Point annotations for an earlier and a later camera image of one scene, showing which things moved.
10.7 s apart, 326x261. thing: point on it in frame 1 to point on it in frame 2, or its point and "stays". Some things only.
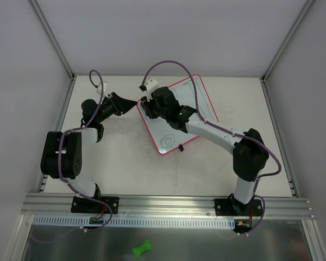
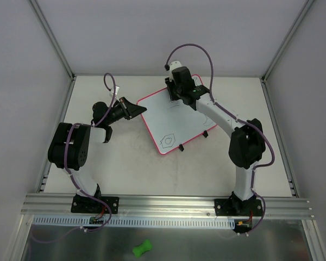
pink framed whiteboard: [165, 137] stays
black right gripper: [149, 107] to [173, 88]
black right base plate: [232, 207] stays
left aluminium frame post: [52, 37] stays
